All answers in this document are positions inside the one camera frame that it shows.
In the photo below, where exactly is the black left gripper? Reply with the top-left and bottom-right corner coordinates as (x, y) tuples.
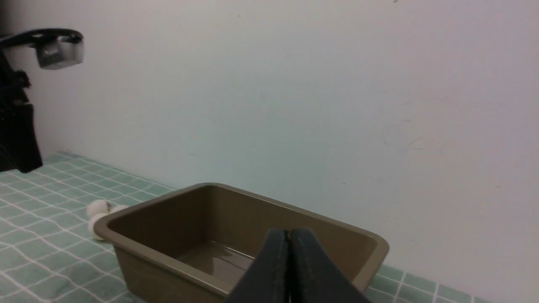
(0, 51), (43, 174)

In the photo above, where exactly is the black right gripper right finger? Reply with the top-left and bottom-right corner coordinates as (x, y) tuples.
(289, 229), (369, 303)

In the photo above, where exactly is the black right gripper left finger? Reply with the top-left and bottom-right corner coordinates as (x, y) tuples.
(225, 229), (290, 303)

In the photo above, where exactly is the white ping-pong ball with logo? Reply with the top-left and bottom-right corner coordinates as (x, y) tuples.
(86, 199), (112, 219)

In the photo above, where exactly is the brown plastic bin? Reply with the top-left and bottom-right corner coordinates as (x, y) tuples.
(94, 183), (389, 303)

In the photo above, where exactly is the green checked tablecloth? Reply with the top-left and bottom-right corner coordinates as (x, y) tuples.
(0, 152), (484, 303)

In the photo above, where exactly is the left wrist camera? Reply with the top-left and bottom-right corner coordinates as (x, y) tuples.
(0, 28), (84, 70)

